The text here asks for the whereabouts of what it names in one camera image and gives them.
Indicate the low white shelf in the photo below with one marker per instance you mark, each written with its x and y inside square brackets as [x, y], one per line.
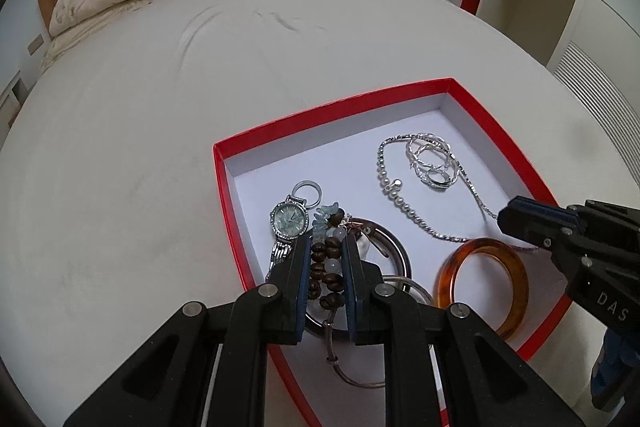
[12, 99]

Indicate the person's right forearm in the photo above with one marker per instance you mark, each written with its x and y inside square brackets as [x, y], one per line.
[617, 372]

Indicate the dark brown bangle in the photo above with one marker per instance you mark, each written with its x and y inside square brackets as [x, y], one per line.
[404, 257]

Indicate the thin silver bangle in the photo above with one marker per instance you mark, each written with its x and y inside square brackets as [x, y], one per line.
[415, 287]

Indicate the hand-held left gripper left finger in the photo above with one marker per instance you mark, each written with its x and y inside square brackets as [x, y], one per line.
[305, 292]

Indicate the red cardboard box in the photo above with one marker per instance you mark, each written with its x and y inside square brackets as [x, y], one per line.
[310, 147]

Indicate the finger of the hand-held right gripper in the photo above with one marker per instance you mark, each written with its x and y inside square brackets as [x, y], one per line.
[530, 227]
[545, 208]

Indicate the wall socket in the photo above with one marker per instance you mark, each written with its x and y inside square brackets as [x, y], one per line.
[35, 44]

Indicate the amber resin bangle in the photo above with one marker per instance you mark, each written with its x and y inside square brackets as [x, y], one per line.
[517, 292]

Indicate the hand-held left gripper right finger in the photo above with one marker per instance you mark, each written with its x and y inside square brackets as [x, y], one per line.
[348, 297]

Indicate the white bed mattress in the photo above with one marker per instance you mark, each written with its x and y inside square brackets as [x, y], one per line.
[150, 157]

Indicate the cream pillow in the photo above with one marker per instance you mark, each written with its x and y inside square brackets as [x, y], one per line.
[75, 37]

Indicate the silver wrist watch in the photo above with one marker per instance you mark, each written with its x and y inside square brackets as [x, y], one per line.
[290, 218]

